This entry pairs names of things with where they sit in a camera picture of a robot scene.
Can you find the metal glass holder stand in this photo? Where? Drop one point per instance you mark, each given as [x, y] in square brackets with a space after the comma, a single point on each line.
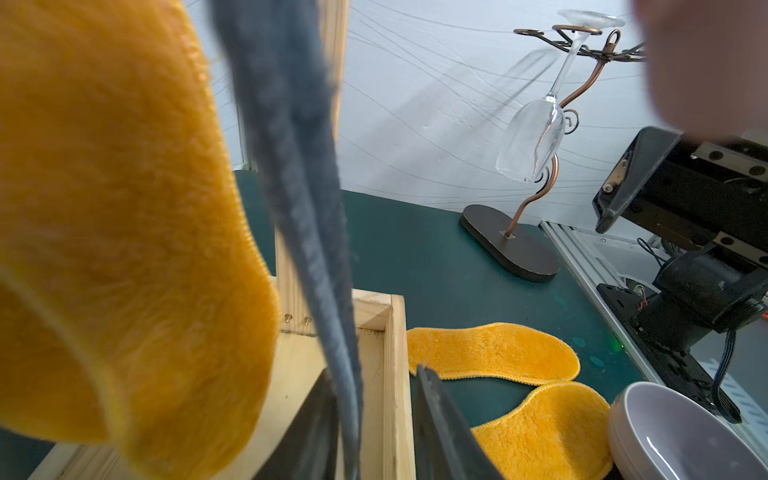
[502, 236]

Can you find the hanging wine glass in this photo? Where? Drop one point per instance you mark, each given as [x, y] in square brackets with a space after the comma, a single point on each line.
[535, 132]

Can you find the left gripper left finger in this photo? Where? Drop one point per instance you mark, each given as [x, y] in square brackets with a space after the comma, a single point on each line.
[308, 449]

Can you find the yellow insole back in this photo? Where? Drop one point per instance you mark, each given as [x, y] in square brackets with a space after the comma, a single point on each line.
[136, 309]

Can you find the yellow insole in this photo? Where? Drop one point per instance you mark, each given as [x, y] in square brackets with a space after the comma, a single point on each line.
[136, 309]
[560, 431]
[499, 350]

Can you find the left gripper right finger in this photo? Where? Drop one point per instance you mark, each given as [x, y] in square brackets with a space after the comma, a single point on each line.
[444, 443]

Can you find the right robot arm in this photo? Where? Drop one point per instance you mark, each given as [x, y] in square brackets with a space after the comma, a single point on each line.
[708, 199]

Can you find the purple bowl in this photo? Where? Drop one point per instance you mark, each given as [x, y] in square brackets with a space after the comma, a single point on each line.
[655, 432]

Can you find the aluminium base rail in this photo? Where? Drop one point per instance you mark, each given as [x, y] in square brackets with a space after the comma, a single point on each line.
[595, 260]

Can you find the wooden clothes rack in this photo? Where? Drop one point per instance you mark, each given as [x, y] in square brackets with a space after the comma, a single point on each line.
[136, 308]

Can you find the yellow insole front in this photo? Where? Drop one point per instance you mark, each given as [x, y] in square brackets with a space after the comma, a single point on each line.
[499, 350]

